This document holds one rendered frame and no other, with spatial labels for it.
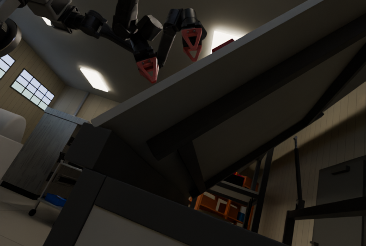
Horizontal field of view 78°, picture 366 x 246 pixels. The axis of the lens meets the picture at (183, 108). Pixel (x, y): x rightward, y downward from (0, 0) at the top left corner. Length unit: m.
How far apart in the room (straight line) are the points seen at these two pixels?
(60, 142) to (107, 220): 5.32
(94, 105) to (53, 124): 4.39
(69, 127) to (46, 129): 0.51
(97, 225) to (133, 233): 0.05
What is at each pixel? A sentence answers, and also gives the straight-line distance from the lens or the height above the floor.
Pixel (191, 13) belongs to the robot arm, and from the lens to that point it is 0.88.
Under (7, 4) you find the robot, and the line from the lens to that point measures 1.16.
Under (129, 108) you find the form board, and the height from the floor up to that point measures 0.91.
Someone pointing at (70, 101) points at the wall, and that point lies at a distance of 10.61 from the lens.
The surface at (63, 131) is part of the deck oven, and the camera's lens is 5.71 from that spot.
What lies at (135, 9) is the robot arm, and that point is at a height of 1.32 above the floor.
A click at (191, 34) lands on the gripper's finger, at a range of 0.78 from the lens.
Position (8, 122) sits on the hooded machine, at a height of 1.09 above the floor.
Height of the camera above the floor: 0.79
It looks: 23 degrees up
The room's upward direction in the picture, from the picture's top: 21 degrees clockwise
